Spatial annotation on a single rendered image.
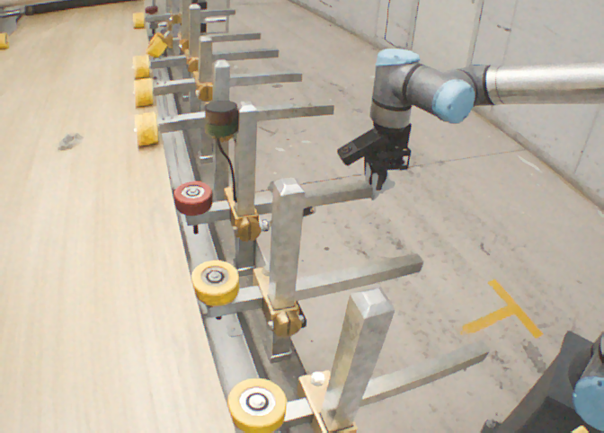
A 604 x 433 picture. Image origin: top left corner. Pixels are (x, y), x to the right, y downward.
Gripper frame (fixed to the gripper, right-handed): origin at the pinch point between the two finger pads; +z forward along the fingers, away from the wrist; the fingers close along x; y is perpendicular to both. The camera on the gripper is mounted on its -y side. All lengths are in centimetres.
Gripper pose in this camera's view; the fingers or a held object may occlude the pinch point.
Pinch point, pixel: (369, 195)
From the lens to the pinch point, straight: 113.6
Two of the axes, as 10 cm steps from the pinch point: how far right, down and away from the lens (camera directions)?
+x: -3.3, -5.8, 7.4
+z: -0.5, 8.0, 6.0
